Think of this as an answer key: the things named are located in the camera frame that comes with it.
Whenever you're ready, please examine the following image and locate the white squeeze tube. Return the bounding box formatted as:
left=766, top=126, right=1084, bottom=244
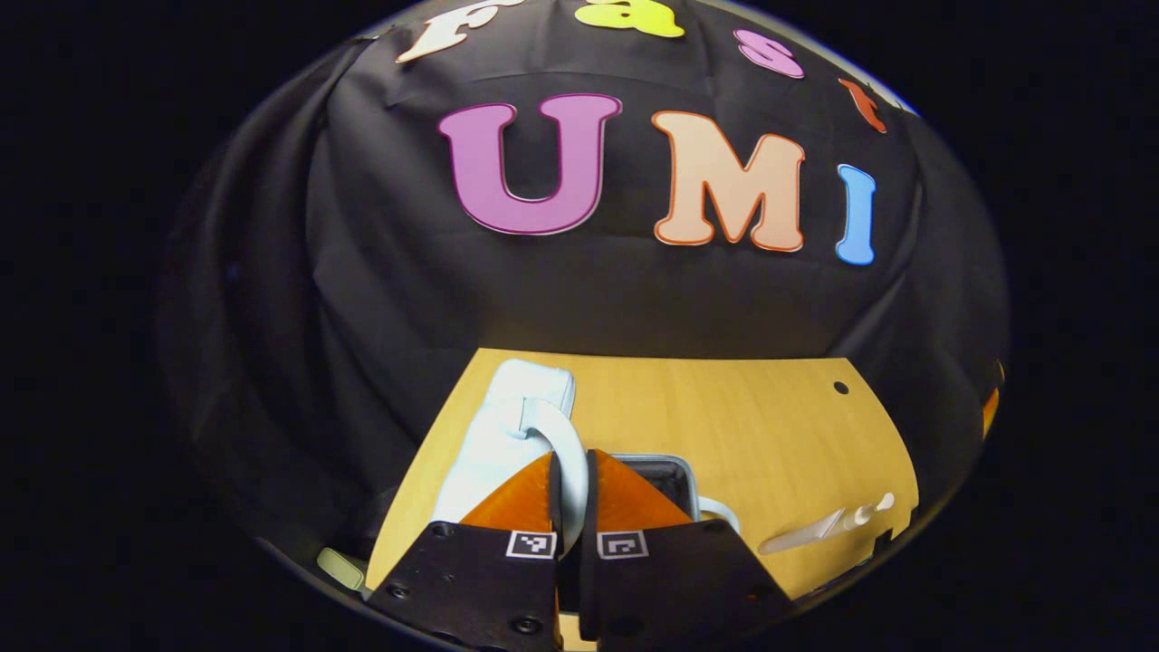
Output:
left=759, top=507, right=848, bottom=555

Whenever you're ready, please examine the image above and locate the pale cream object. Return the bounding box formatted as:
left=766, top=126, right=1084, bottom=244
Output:
left=316, top=547, right=369, bottom=594

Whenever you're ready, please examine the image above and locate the black backdrop cloth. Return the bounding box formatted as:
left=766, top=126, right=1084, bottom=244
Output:
left=154, top=0, right=1011, bottom=580

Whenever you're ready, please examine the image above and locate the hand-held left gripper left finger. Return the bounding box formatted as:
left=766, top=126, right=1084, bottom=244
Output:
left=367, top=450, right=564, bottom=652

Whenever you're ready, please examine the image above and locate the white capped bottle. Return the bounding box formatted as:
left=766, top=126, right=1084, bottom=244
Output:
left=833, top=492, right=897, bottom=535

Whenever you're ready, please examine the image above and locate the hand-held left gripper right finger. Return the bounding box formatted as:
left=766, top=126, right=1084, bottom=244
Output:
left=579, top=448, right=798, bottom=652

